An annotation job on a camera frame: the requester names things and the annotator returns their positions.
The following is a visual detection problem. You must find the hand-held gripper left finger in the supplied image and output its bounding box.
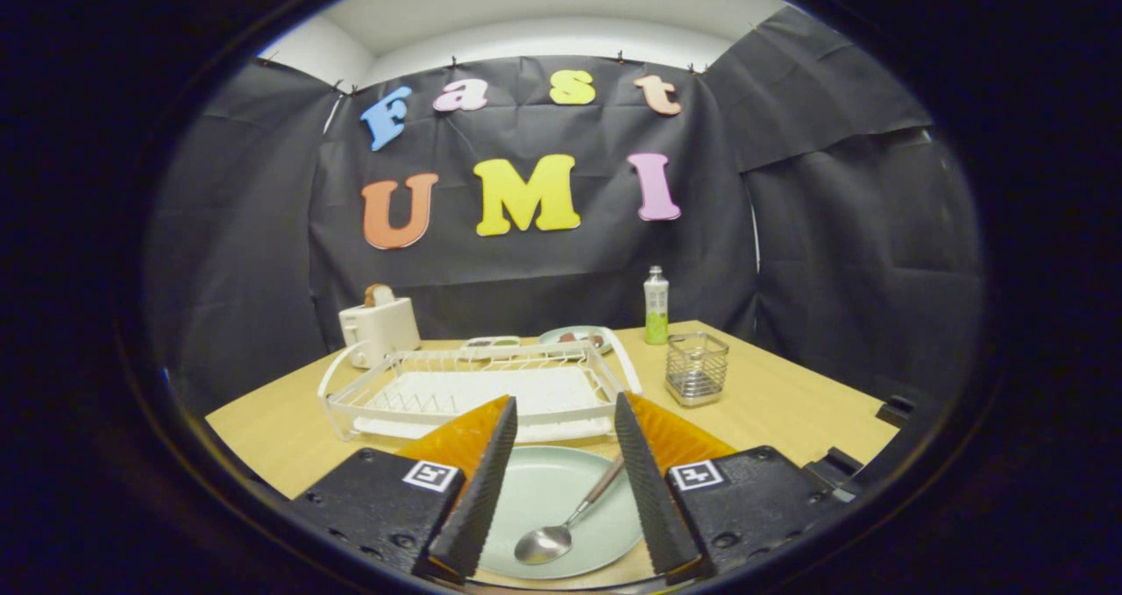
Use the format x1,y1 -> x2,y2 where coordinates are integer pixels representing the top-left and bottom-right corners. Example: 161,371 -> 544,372
292,393 -> 520,581

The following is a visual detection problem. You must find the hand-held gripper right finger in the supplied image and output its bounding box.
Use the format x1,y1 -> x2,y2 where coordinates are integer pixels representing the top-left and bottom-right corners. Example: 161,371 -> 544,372
614,391 -> 849,581

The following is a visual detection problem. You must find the light green plate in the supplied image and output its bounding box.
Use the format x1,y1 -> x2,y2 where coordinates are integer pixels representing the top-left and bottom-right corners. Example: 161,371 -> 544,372
478,445 -> 645,580

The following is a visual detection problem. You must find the metal spoon with brown handle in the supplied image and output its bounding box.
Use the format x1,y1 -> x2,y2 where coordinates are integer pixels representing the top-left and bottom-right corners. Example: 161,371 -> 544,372
514,455 -> 626,566

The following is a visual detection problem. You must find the metal wire basket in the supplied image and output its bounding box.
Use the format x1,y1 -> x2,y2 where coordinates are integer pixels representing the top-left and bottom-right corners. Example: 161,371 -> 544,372
664,332 -> 730,407

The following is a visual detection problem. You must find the white wire dish rack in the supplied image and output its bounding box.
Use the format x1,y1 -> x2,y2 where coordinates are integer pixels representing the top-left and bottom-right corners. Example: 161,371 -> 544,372
317,330 -> 643,444

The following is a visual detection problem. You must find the pale blue food plate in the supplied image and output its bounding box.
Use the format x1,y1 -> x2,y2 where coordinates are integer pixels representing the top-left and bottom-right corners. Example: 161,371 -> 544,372
538,325 -> 614,356

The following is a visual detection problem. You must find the white drip tray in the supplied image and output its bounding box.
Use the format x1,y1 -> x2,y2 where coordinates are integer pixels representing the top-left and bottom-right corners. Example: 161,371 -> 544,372
355,365 -> 614,443

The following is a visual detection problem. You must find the black table clamp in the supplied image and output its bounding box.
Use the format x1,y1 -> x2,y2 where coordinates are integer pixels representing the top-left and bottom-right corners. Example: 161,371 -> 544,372
805,446 -> 864,501
877,393 -> 917,429

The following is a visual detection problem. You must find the green and white bottle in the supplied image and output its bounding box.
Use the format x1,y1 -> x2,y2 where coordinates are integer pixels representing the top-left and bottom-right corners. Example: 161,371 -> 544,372
643,266 -> 670,345

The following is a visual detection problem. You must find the white toaster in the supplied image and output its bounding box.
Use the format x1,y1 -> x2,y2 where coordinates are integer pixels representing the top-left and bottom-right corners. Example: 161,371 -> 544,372
338,297 -> 422,370

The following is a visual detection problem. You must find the black backdrop cloth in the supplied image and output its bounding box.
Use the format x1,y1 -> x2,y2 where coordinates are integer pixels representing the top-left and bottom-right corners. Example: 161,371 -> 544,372
145,4 -> 987,421

